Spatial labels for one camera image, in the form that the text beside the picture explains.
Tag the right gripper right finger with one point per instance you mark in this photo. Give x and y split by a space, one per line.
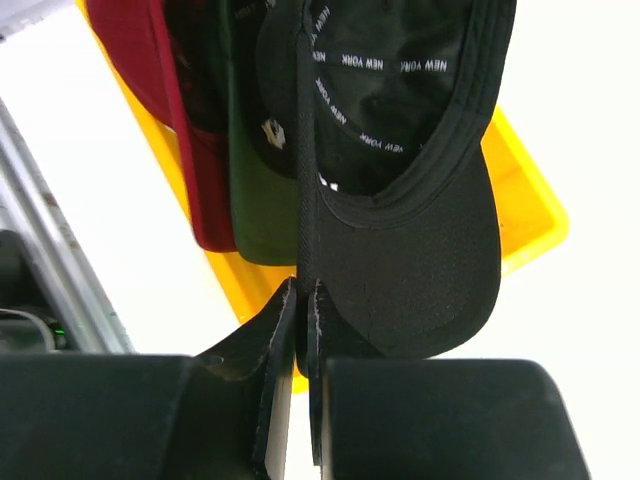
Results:
350 409

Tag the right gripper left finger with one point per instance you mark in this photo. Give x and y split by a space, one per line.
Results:
246 422

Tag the black cap white logo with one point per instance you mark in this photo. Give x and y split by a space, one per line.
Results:
384 105

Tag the dark green baseball cap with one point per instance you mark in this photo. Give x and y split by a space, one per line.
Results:
264 198

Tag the yellow plastic tray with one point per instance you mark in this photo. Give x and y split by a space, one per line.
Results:
525 215

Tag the red baseball cap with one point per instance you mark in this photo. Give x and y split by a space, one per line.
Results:
162 50

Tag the aluminium frame rail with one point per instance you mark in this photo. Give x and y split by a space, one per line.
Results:
70 283

